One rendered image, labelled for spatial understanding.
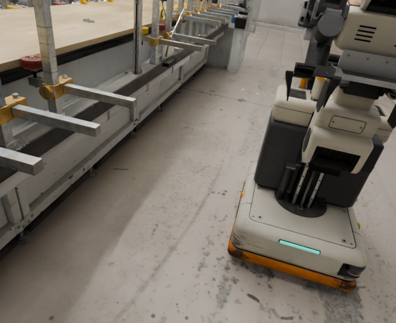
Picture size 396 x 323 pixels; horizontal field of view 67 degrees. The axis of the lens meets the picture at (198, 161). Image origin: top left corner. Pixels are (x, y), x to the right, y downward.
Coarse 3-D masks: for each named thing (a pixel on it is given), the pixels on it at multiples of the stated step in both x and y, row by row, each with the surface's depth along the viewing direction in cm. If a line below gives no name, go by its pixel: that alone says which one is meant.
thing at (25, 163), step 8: (0, 152) 68; (8, 152) 68; (16, 152) 69; (0, 160) 67; (8, 160) 67; (16, 160) 66; (24, 160) 66; (32, 160) 67; (40, 160) 68; (8, 168) 68; (16, 168) 67; (24, 168) 67; (32, 168) 66; (40, 168) 68
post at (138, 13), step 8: (136, 0) 157; (136, 8) 159; (136, 16) 161; (136, 24) 164; (136, 32) 166; (136, 40) 168; (136, 48) 171; (136, 56) 173; (136, 64) 175; (136, 72) 177
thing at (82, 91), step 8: (32, 80) 115; (40, 80) 114; (64, 88) 113; (72, 88) 112; (80, 88) 112; (88, 88) 113; (80, 96) 113; (88, 96) 112; (96, 96) 111; (104, 96) 110; (112, 96) 110; (120, 96) 111; (120, 104) 110; (128, 104) 110
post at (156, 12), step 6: (156, 0) 180; (156, 6) 182; (156, 12) 183; (156, 18) 185; (156, 24) 187; (156, 30) 188; (156, 36) 191; (156, 48) 196; (156, 54) 198; (156, 60) 201
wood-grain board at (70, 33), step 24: (120, 0) 317; (144, 0) 348; (0, 24) 154; (24, 24) 161; (72, 24) 177; (96, 24) 186; (120, 24) 197; (144, 24) 208; (0, 48) 119; (24, 48) 123; (72, 48) 139
